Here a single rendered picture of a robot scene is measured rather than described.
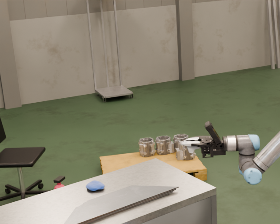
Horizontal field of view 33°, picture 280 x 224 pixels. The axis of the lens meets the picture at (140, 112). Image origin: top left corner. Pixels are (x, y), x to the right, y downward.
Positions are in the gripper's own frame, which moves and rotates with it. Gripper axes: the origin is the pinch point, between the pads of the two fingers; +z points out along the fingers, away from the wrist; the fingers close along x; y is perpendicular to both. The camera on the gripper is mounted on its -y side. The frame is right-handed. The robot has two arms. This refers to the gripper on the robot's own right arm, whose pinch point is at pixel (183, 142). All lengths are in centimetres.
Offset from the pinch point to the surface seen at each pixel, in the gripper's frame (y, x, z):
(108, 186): 46, 35, 44
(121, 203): 40, 9, 34
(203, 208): 54, 21, -10
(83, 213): 38, 0, 53
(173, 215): 49, 9, 7
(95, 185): 42, 31, 51
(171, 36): 157, 778, -2
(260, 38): 200, 872, -207
